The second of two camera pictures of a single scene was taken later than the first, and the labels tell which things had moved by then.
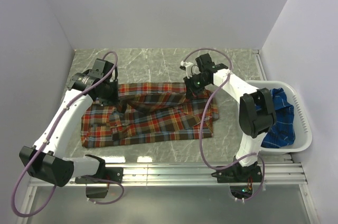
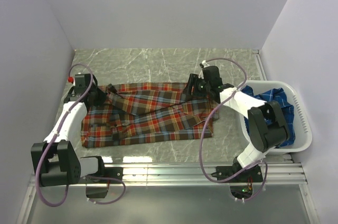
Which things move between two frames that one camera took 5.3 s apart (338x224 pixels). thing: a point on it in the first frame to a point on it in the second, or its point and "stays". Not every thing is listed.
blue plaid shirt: (283, 133) stays
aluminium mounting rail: (182, 175) stays
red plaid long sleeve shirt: (146, 112) stays
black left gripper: (114, 82) to (102, 95)
